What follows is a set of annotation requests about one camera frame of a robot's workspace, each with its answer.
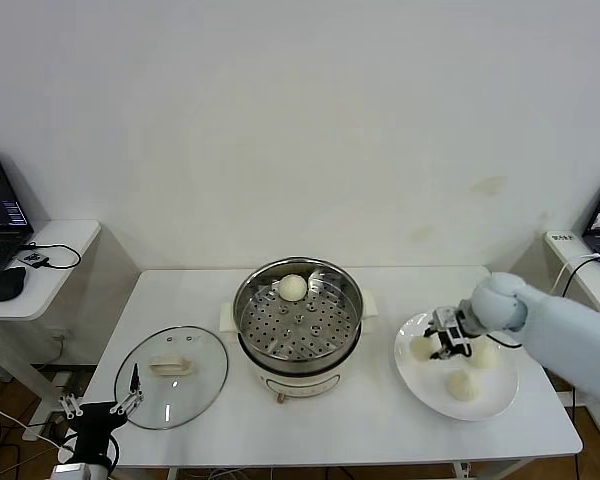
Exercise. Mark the white round plate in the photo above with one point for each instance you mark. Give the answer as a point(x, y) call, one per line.
point(495, 395)

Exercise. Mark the stainless steel steamer basket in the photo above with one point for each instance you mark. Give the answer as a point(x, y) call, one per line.
point(300, 330)

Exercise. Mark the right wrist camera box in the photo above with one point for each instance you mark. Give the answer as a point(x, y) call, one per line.
point(444, 318)

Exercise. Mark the cream electric cooking pot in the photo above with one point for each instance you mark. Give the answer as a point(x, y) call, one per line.
point(300, 384)

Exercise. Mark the white steamed baozi bun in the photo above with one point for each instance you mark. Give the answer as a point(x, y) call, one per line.
point(293, 288)
point(461, 385)
point(420, 349)
point(485, 357)

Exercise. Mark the small black patterned device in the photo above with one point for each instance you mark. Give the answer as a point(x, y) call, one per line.
point(34, 260)

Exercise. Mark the black computer mouse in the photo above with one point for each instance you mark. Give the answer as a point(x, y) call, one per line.
point(9, 284)

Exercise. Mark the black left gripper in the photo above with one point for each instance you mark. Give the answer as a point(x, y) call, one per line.
point(95, 420)

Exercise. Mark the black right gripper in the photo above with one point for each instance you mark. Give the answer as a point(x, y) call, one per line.
point(455, 345)

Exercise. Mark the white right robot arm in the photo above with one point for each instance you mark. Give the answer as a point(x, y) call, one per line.
point(555, 320)

